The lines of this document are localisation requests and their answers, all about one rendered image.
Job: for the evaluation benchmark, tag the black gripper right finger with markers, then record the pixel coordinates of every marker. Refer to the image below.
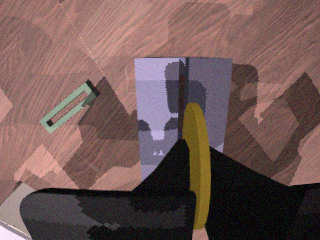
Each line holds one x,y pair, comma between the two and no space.
246,205

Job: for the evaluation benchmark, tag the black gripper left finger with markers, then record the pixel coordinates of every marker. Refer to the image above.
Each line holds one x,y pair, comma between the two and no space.
160,208

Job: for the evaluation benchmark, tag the gold coin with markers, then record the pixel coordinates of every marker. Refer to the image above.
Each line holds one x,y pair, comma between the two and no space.
195,133

